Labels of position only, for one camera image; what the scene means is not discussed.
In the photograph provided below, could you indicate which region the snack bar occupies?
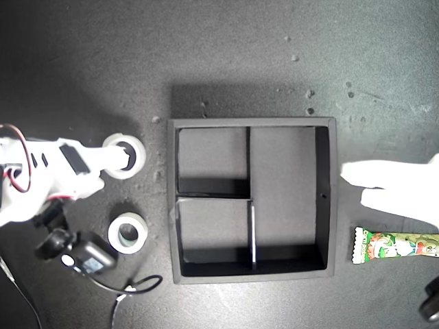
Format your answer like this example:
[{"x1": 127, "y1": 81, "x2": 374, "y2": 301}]
[{"x1": 351, "y1": 226, "x2": 439, "y2": 265}]

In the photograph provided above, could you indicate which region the black camera cable, white connector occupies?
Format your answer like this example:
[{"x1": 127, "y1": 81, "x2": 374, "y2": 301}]
[{"x1": 87, "y1": 273, "x2": 164, "y2": 329}]

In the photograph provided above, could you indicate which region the black tray with wells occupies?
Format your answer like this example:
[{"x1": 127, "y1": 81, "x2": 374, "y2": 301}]
[{"x1": 167, "y1": 116, "x2": 339, "y2": 285}]

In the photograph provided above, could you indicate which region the thin black cable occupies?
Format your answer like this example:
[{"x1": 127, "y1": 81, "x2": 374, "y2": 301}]
[{"x1": 0, "y1": 256, "x2": 44, "y2": 329}]

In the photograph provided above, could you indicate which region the small white tape roll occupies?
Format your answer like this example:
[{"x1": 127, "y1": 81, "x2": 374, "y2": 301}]
[{"x1": 107, "y1": 211, "x2": 149, "y2": 255}]

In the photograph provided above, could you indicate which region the red gripper motor wire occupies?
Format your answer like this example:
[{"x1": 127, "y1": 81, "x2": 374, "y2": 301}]
[{"x1": 46, "y1": 193, "x2": 75, "y2": 203}]

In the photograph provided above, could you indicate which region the red arm wire loop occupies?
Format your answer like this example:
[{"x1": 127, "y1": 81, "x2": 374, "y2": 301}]
[{"x1": 0, "y1": 123, "x2": 32, "y2": 193}]

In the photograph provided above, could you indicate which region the large white tape roll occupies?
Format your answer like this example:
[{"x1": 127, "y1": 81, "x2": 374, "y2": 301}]
[{"x1": 102, "y1": 133, "x2": 147, "y2": 181}]

